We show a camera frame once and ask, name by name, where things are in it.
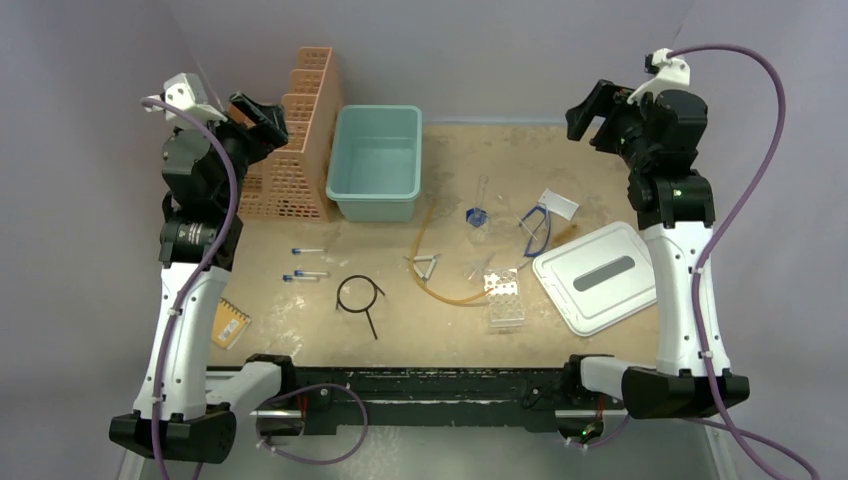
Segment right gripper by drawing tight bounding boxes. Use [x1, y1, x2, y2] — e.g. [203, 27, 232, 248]
[568, 80, 658, 173]

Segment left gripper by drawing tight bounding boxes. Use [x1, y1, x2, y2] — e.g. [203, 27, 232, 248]
[183, 93, 287, 210]

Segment blue safety glasses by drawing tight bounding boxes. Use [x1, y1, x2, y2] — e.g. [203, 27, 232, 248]
[519, 203, 552, 258]

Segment glass graduated cylinder blue base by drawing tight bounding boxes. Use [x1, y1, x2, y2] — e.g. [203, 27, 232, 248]
[466, 175, 490, 245]

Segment amber rubber tubing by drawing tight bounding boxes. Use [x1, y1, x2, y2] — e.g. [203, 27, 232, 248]
[409, 198, 578, 307]

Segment black ring stand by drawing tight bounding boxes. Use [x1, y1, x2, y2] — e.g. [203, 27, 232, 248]
[334, 274, 388, 341]

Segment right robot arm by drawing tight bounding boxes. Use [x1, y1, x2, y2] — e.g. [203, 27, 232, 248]
[561, 80, 750, 419]

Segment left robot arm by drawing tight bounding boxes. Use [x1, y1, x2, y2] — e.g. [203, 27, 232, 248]
[109, 93, 298, 465]

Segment orange plastic rack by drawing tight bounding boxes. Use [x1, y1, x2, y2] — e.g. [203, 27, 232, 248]
[239, 47, 344, 222]

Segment white paper tag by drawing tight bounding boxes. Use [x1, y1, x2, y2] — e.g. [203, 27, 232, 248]
[538, 189, 580, 221]

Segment upper blue-capped test tube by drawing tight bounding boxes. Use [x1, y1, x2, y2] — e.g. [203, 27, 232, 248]
[290, 248, 326, 255]

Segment teal plastic tub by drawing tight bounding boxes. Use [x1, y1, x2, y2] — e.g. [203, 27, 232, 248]
[326, 105, 423, 223]

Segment lower blue-capped test tube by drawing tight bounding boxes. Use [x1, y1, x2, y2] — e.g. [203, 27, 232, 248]
[282, 275, 320, 283]

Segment white tub lid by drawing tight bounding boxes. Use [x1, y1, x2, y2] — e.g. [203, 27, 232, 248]
[532, 221, 657, 337]

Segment orange spiral notebook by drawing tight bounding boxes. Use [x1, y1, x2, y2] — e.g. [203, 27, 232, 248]
[211, 297, 252, 350]

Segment clear glass funnel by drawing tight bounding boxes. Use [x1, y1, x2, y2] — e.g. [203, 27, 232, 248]
[463, 252, 496, 282]

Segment clay pipe triangle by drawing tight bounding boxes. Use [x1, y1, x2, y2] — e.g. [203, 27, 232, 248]
[403, 253, 441, 283]

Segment clear well plate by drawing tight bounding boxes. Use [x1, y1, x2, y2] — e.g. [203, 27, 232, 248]
[483, 268, 525, 328]

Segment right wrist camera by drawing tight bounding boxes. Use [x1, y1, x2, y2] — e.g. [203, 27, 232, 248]
[627, 48, 690, 105]

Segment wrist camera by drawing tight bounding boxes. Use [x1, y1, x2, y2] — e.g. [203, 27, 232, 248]
[627, 48, 690, 105]
[144, 73, 227, 124]

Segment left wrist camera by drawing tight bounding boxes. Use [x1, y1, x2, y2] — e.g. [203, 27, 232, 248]
[144, 73, 227, 124]

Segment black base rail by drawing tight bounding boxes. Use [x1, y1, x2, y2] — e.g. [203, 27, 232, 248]
[261, 366, 626, 435]

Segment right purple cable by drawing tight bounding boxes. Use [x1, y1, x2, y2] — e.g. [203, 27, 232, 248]
[669, 44, 821, 480]

